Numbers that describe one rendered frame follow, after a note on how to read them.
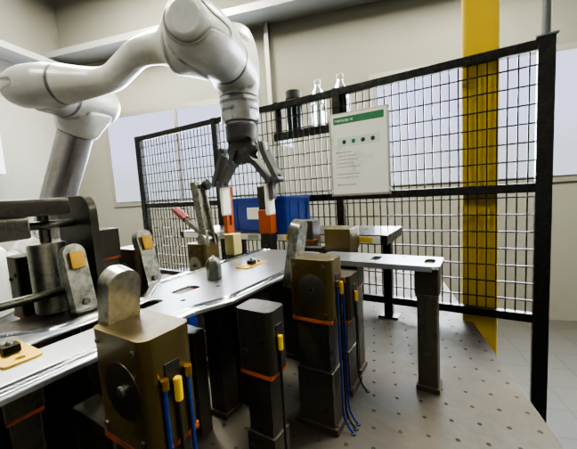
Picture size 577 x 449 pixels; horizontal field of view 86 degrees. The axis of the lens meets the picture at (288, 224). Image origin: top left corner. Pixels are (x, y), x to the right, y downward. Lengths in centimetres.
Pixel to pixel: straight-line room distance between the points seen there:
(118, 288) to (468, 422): 69
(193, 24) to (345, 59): 261
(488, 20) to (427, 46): 192
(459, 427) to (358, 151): 86
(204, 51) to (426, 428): 80
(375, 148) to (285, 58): 220
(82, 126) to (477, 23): 124
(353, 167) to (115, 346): 101
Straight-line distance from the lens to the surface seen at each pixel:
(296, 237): 60
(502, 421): 84
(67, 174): 124
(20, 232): 67
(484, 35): 125
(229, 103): 75
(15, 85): 108
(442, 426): 78
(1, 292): 128
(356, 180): 120
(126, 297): 39
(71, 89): 99
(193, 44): 60
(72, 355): 46
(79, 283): 67
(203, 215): 85
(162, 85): 379
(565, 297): 342
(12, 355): 51
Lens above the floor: 117
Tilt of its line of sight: 6 degrees down
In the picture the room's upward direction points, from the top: 4 degrees counter-clockwise
